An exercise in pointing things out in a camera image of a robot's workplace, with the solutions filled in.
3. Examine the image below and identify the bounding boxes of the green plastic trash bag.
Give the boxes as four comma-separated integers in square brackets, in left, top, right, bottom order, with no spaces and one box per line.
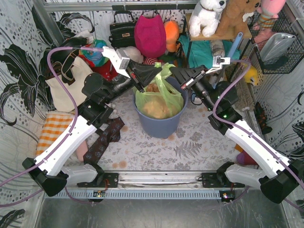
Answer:
[133,63,184,119]

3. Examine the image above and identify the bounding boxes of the blue lint roller mop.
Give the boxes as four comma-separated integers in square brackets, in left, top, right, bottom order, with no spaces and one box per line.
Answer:
[213,32,243,88]

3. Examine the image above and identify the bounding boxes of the blue trash bin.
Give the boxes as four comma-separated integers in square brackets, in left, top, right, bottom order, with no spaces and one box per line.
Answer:
[133,76,188,138]

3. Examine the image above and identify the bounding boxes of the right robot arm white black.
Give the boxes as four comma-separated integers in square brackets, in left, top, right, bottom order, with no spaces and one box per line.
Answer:
[170,66,304,204]

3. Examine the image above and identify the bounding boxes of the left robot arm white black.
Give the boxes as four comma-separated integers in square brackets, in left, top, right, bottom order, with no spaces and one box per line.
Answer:
[22,61,162,197]

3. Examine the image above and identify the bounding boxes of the cream canvas tote bag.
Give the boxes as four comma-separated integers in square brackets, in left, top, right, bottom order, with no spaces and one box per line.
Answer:
[46,57,93,113]

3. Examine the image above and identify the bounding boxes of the pink white pig plush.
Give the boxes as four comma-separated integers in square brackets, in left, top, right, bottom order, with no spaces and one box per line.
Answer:
[143,57,163,66]

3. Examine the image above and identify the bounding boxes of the teal folded cloth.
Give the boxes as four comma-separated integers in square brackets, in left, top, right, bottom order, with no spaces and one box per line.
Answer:
[179,36,240,69]

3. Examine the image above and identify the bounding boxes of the white sheep plush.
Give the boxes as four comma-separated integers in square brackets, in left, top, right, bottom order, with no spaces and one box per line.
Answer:
[122,46,143,64]

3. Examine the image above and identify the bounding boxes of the red cloth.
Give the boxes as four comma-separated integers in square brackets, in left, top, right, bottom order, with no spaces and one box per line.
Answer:
[92,60,118,81]

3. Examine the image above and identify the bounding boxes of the black metal shelf rack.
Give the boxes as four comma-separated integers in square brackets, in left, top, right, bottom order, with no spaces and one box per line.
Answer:
[180,13,252,63]

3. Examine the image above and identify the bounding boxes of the magenta felt hat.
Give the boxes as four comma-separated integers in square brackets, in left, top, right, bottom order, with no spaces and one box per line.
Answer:
[134,14,166,58]

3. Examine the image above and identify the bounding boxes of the colourful printed cloth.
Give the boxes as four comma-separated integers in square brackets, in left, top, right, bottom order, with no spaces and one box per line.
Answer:
[78,39,109,68]

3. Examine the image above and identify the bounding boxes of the black leather handbag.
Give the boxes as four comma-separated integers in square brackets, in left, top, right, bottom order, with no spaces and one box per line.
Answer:
[109,10,137,48]

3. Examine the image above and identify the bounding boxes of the orange plush toy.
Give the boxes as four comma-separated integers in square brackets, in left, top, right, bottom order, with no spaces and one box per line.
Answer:
[164,20,180,52]

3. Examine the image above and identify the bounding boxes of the yellow duck plush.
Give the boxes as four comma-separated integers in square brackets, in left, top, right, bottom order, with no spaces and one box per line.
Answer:
[244,66,258,86]

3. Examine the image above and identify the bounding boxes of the white dog plush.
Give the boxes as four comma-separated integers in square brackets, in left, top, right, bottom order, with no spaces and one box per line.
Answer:
[189,0,227,38]

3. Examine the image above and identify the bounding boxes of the brown teddy bear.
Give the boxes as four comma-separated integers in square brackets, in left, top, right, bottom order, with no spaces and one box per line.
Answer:
[216,0,261,37]

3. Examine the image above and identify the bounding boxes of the dark floral necktie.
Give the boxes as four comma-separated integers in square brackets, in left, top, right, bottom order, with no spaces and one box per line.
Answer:
[83,117,124,164]

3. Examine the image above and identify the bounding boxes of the silver foil pouch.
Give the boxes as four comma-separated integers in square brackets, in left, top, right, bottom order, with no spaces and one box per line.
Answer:
[260,33,296,62]

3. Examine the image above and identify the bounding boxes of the pink sponge roll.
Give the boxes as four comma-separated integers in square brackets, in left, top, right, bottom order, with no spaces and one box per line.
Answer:
[76,140,88,162]

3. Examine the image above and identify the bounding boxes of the orange checked towel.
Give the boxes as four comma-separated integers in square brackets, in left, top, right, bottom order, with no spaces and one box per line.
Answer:
[35,111,74,155]

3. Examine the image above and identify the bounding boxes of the pink plush toy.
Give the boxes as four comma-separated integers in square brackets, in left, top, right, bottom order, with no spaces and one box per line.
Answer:
[253,0,286,30]

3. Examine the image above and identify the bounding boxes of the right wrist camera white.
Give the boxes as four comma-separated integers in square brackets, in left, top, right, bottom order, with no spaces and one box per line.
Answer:
[206,56,230,74]

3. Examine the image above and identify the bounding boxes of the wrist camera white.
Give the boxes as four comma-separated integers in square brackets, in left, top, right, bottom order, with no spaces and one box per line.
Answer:
[102,46,130,78]
[206,56,230,74]

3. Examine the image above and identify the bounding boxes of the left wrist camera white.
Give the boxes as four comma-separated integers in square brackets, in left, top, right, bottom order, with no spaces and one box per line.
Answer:
[102,46,130,78]

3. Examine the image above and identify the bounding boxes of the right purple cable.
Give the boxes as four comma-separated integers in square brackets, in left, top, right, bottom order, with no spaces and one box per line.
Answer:
[212,59,304,211]

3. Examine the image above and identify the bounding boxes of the purple cable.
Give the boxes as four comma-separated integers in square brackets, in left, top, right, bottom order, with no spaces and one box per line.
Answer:
[0,46,105,209]
[212,59,304,211]

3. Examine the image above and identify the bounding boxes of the black wire basket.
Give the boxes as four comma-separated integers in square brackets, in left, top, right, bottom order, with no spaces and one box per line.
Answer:
[248,11,304,74]

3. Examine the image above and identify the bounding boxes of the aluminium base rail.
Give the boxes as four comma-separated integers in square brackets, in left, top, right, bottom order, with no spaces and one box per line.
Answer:
[52,166,267,202]

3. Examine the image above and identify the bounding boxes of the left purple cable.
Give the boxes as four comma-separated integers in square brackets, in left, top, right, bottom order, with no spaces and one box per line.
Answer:
[0,46,105,209]

